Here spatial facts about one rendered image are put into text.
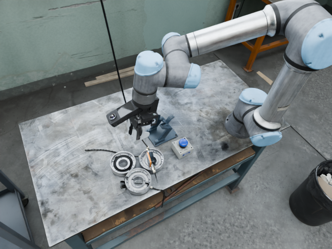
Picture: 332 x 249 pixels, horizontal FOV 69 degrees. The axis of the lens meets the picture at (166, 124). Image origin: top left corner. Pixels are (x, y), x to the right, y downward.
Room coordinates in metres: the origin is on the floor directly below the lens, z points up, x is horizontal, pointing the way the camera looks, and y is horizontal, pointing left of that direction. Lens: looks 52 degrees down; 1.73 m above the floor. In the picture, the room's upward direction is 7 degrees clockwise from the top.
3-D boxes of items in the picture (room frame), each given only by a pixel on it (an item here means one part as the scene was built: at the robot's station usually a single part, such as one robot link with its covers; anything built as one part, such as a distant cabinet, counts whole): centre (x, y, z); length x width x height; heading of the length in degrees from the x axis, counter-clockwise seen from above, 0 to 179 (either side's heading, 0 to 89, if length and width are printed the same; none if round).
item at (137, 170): (0.42, 0.08, 0.82); 0.10 x 0.10 x 0.04
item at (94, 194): (0.74, 0.02, 0.79); 1.20 x 0.60 x 0.02; 125
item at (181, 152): (0.60, -0.09, 0.82); 0.08 x 0.07 x 0.05; 125
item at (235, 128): (0.78, -0.37, 0.85); 0.15 x 0.15 x 0.10
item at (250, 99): (0.78, -0.37, 0.97); 0.13 x 0.12 x 0.14; 13
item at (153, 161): (0.49, 0.03, 0.85); 0.17 x 0.02 x 0.04; 22
